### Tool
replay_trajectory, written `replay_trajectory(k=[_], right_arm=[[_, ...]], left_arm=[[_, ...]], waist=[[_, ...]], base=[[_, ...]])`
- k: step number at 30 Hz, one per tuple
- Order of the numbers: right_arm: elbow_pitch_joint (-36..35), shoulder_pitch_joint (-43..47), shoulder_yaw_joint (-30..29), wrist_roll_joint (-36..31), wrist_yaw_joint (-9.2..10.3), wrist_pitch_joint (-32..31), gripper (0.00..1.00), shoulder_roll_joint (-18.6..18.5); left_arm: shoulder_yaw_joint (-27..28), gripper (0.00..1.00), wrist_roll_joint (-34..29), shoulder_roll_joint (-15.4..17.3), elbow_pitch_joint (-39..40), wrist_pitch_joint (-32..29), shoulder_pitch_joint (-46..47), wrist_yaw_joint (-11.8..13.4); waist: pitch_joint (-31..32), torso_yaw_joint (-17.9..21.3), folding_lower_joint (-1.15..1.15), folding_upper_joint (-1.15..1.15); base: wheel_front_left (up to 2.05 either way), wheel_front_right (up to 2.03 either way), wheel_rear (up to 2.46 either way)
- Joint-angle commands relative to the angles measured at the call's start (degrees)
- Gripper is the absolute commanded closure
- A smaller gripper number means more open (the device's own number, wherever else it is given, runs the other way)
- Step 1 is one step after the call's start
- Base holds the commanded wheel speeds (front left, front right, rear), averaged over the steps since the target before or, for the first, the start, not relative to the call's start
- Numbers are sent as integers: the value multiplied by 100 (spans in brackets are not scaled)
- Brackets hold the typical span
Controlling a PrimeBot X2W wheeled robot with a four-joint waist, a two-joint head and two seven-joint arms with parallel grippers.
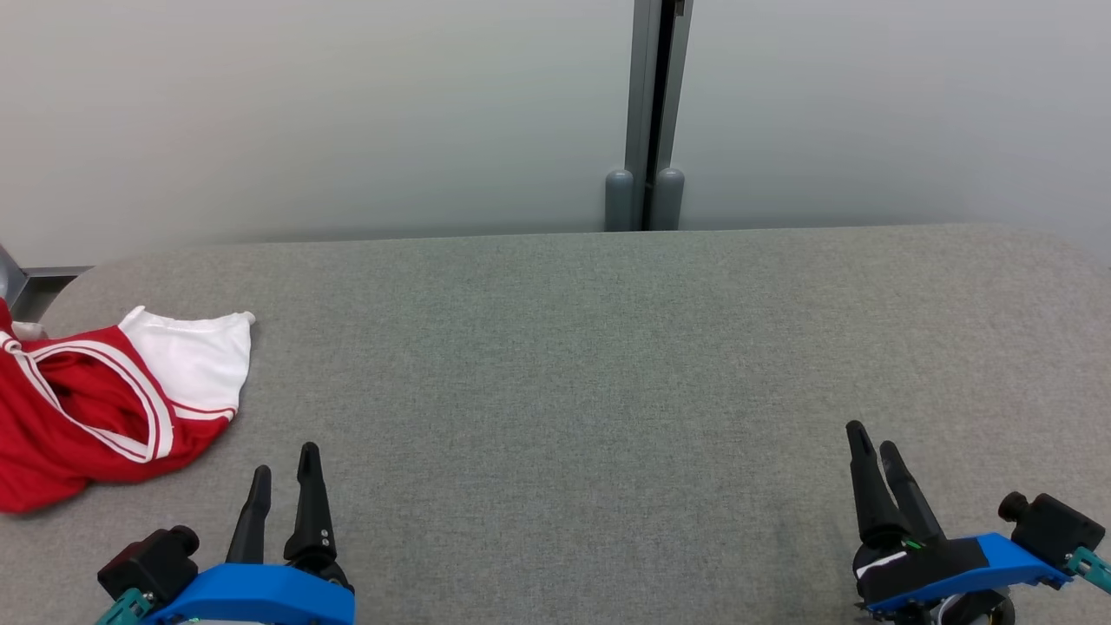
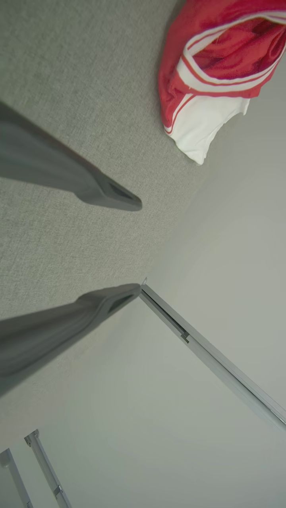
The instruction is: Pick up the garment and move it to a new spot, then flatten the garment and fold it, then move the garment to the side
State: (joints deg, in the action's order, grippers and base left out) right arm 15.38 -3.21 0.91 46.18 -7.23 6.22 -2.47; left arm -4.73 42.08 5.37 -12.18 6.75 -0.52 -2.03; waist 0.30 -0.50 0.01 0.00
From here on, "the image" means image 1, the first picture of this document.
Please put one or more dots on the grey cylinder bumper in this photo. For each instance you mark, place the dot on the grey cylinder bumper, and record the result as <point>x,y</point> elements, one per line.
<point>619,204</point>
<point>668,201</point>

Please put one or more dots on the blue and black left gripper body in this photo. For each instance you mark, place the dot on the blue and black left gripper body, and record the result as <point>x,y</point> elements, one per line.
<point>260,595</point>

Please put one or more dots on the grey fabric upholstered platform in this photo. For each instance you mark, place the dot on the grey fabric upholstered platform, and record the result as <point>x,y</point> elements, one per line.
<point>564,391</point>

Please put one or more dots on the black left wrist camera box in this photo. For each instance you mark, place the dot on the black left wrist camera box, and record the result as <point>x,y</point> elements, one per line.
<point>147,564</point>

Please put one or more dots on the grey partition post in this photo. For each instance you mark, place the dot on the grey partition post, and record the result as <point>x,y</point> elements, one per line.
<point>647,87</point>

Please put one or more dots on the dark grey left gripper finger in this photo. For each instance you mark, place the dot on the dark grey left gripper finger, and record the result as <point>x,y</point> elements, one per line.
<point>311,512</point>
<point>252,521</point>

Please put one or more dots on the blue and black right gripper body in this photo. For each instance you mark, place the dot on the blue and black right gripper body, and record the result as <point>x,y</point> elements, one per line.
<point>946,569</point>

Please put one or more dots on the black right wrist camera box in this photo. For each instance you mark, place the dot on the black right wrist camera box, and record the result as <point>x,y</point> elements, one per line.
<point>1055,525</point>

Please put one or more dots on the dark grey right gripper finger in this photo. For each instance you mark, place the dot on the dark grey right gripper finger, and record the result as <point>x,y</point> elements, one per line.
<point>872,495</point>
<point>911,499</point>

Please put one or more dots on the red jersey with black lettering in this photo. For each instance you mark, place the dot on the red jersey with black lettering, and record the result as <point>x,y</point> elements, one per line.
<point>78,425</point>

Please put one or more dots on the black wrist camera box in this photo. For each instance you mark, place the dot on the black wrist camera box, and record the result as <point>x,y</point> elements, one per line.
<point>1055,525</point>
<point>147,564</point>

